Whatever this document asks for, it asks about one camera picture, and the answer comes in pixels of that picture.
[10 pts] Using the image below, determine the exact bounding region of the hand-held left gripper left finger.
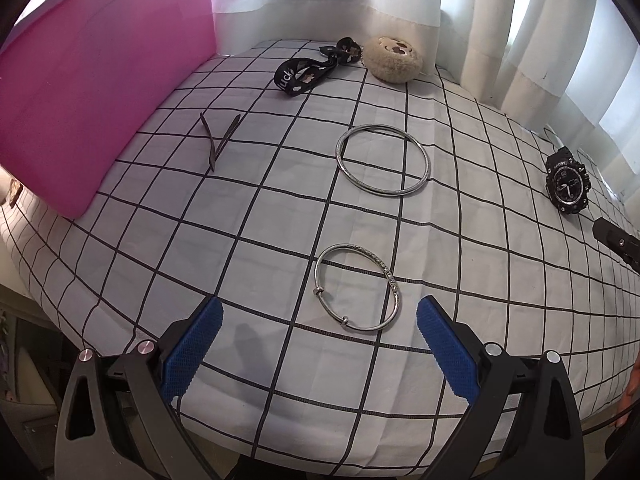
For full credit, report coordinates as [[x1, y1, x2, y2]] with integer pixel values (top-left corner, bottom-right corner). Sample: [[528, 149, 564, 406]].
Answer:
[[54, 296, 224, 480]]

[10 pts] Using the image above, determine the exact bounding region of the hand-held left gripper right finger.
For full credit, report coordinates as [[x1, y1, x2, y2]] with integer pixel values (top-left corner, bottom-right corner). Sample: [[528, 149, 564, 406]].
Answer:
[[416, 296, 586, 480]]

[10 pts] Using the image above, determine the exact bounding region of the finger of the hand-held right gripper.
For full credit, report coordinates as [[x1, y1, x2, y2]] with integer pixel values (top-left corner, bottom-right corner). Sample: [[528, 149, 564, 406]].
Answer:
[[592, 217, 640, 264]]

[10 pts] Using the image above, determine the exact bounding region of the black sport wristwatch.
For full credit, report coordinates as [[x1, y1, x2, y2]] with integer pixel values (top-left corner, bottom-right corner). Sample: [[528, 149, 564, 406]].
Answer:
[[544, 146, 594, 217]]

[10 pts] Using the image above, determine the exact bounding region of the small silver beaded bracelet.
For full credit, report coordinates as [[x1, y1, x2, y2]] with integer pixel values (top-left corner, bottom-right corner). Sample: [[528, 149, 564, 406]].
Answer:
[[314, 243, 403, 332]]

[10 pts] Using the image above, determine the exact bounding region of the pink plastic basin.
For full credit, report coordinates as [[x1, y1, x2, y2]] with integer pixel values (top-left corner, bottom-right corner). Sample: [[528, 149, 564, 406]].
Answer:
[[0, 0, 219, 219]]

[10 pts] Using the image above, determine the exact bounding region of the beige plush scrunchie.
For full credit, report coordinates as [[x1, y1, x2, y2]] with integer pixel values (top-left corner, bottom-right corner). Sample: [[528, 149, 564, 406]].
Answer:
[[362, 36, 424, 83]]

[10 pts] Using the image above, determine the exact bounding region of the black printed lanyard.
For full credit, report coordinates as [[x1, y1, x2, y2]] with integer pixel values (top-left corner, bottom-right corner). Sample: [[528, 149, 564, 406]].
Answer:
[[274, 37, 364, 98]]

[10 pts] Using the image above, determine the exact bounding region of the black hair clip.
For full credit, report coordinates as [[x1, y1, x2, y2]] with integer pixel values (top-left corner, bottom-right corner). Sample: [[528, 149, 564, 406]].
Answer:
[[200, 112, 242, 174]]

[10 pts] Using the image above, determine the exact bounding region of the large silver bangle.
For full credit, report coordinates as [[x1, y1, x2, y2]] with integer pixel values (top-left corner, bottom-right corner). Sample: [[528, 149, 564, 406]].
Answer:
[[335, 124, 431, 196]]

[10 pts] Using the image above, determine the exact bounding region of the white curtain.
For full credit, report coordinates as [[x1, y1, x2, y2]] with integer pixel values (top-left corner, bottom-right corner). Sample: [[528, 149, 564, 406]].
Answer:
[[210, 0, 640, 133]]

